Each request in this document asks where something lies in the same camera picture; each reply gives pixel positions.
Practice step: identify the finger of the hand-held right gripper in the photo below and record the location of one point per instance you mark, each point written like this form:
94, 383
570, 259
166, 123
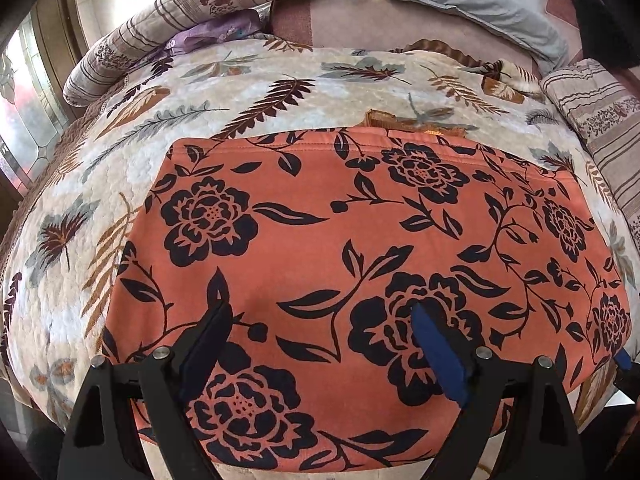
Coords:
623, 358

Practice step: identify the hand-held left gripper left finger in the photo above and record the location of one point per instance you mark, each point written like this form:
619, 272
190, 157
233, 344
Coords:
200, 355

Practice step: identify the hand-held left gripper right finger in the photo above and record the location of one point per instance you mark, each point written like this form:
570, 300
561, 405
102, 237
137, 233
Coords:
440, 355

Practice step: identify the orange floral shirt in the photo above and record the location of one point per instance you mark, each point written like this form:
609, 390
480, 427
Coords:
325, 240

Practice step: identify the leaf-print quilted blanket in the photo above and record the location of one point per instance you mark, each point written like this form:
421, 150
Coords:
150, 110

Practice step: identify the striped floral pillow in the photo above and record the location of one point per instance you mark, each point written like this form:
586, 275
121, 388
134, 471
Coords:
600, 105

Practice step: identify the stained glass window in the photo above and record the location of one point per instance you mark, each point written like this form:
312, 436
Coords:
25, 110

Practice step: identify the purple cloth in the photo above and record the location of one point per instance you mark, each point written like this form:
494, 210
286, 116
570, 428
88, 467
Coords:
210, 32

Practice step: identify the striped rolled quilt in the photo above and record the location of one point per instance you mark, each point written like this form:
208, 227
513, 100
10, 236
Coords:
150, 20

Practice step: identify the black garment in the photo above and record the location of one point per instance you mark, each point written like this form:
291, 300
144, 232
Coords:
600, 20

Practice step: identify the pink bed sheet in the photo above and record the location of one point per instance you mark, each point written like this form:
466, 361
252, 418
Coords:
350, 25

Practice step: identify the wooden window frame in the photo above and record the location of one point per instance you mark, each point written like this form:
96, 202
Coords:
60, 25

